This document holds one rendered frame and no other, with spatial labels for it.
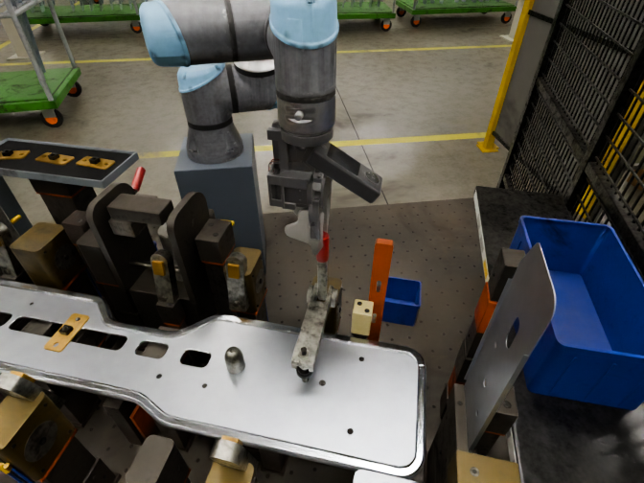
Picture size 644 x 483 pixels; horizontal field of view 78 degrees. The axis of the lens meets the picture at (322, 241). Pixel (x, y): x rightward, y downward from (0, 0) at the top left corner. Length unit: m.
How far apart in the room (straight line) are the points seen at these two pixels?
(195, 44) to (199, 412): 0.54
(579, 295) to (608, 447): 0.30
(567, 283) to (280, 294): 0.76
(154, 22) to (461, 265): 1.13
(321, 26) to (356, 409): 0.55
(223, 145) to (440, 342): 0.79
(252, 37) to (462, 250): 1.09
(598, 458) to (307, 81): 0.64
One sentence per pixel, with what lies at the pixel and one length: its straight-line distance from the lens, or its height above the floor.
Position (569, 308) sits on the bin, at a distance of 0.90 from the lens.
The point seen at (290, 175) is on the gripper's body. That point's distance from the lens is 0.56.
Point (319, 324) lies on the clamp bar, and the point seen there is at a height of 1.07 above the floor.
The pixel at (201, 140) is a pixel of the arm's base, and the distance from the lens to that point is 1.08.
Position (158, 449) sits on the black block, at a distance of 0.72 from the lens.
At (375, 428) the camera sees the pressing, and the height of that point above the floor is 1.00.
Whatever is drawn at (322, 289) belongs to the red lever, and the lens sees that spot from 0.73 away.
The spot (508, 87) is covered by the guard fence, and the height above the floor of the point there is 0.54.
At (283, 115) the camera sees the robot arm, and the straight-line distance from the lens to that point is 0.52.
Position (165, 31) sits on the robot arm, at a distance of 0.57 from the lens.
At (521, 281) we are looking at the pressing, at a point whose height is 1.28.
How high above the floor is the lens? 1.62
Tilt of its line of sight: 41 degrees down
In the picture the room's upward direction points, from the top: straight up
